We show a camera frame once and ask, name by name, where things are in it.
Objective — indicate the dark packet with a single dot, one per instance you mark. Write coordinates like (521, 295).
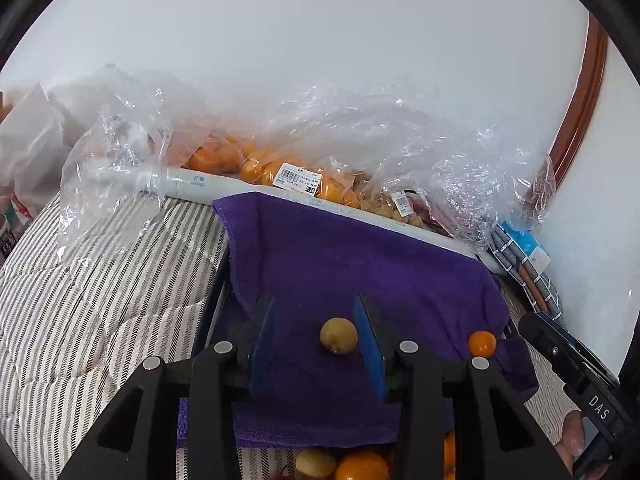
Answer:
(7, 240)

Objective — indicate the large orange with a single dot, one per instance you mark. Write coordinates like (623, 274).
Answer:
(362, 466)

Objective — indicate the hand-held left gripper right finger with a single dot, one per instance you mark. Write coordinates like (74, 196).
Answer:
(372, 352)

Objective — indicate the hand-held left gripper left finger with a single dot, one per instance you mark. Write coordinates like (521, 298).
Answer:
(262, 347)

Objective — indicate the grey checked cloth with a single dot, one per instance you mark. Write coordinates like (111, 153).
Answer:
(530, 270)

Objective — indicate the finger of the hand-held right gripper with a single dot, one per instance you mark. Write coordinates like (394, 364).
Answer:
(547, 342)

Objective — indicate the brown wooden frame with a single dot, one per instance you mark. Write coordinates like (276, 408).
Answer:
(582, 95)

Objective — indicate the white paper bag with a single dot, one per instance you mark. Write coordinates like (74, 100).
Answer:
(35, 150)

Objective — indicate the crumpled clear plastic bag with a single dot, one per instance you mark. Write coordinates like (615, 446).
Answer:
(465, 170)

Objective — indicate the pile of bagged oranges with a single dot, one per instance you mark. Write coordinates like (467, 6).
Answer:
(255, 167)

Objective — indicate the purple towel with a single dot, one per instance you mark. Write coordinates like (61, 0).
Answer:
(325, 260)

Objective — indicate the person's right hand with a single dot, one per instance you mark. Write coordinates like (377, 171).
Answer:
(572, 437)

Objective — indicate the striped blanket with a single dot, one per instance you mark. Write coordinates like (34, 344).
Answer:
(100, 310)

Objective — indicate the pile of bagged longans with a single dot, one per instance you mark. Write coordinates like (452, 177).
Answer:
(382, 202)

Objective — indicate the bagged red fruit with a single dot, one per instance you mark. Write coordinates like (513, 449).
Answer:
(430, 215)

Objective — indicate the blue and white packet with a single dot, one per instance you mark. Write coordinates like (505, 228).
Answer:
(527, 245)

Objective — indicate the small orange kumquat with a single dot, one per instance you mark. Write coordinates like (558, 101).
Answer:
(482, 342)

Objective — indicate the clear plastic bag with oranges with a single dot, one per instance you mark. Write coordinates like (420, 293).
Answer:
(260, 125)

